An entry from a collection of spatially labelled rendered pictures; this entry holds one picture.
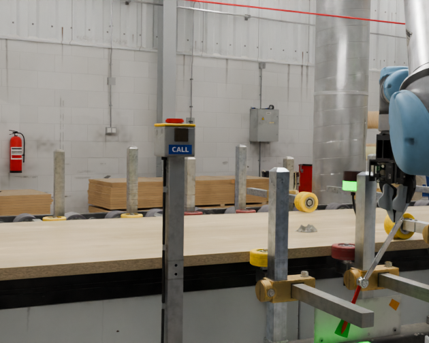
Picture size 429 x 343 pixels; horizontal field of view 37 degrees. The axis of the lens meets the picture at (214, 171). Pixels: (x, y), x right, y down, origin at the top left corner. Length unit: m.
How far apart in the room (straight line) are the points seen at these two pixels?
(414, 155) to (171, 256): 0.66
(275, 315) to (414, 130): 0.76
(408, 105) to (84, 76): 8.02
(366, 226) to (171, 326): 0.55
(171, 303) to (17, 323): 0.37
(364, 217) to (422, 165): 0.73
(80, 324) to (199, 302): 0.31
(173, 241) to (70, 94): 7.40
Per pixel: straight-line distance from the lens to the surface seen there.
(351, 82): 5.63
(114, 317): 1.59
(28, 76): 8.56
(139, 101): 9.05
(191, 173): 2.54
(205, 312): 1.67
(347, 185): 1.63
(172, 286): 1.38
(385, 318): 1.69
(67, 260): 1.53
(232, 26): 9.94
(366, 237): 1.61
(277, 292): 1.49
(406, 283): 1.57
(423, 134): 0.86
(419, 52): 0.97
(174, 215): 1.36
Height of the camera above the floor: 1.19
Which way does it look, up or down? 3 degrees down
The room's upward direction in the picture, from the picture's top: 1 degrees clockwise
